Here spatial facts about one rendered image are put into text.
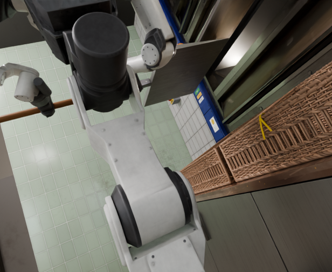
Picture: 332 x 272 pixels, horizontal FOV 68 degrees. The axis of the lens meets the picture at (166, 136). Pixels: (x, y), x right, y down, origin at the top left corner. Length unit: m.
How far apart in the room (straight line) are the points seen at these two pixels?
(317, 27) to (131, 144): 0.88
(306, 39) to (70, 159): 2.05
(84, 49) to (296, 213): 0.60
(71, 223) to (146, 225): 1.90
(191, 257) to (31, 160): 2.12
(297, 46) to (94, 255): 2.10
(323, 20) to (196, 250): 0.95
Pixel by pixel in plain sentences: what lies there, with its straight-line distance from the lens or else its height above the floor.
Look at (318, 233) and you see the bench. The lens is 0.68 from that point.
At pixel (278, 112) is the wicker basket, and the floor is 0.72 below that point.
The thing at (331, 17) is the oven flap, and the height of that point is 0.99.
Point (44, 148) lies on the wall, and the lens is 2.55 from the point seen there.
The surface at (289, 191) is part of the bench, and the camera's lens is 0.68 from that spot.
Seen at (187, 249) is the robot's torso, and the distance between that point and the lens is 0.59.
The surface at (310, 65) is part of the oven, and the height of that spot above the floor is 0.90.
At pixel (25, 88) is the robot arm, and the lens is 1.05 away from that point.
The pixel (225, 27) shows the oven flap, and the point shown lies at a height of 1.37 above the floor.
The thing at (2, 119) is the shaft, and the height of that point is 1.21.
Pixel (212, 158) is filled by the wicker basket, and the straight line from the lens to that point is 1.06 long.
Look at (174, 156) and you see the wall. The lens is 2.53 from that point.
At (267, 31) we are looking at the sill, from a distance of 1.37.
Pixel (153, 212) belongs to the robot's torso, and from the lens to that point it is 0.53.
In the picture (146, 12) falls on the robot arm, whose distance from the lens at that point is 0.92.
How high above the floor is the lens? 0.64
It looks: 12 degrees up
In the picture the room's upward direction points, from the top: 23 degrees counter-clockwise
